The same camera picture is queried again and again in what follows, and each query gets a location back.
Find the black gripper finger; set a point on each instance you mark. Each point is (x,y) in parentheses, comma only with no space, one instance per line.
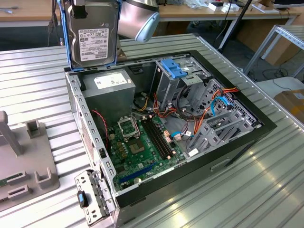
(79,12)

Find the hard disk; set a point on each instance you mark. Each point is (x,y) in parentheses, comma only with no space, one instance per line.
(92,35)

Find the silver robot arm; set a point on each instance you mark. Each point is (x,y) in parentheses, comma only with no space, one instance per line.
(137,21)

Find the wooden desk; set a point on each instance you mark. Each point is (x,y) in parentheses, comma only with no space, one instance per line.
(202,13)
(28,14)

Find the grey power supply unit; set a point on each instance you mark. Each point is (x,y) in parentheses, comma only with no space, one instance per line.
(109,102)

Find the blue plastic drive latch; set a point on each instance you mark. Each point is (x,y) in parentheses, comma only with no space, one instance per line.
(173,69)

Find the grey optical drive cage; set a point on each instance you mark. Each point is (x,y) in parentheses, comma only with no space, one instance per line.
(166,90)

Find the metal CPU socket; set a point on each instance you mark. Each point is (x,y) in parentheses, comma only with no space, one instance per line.
(128,128)

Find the small white box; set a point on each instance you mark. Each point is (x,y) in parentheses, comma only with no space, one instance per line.
(231,9)
(215,7)

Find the square chipset chip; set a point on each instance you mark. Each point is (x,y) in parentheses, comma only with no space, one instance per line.
(137,146)

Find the black RAM slot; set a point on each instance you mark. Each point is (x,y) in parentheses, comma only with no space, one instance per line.
(153,139)
(156,139)
(162,137)
(159,138)

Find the black slanted pole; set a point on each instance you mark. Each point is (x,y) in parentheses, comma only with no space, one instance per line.
(235,26)

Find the grey parts rack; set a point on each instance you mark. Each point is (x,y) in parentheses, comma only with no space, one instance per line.
(28,161)

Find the green motherboard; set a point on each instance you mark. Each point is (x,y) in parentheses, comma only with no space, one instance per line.
(142,166)

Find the blue expansion slot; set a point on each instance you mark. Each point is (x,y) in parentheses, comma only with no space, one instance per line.
(135,174)

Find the green RAM stick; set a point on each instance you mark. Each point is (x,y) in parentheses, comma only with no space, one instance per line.
(4,183)

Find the black blue latch button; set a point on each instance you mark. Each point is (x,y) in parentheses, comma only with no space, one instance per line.
(82,199)

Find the black open PC case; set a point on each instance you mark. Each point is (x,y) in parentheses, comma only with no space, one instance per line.
(190,180)

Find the brown cardboard box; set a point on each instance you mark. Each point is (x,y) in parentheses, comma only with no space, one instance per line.
(292,107)
(282,52)

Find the grey slot retention bracket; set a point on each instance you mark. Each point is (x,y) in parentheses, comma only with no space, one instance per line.
(95,190)

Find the grey metal shelf frame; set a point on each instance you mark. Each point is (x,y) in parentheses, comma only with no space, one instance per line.
(280,31)

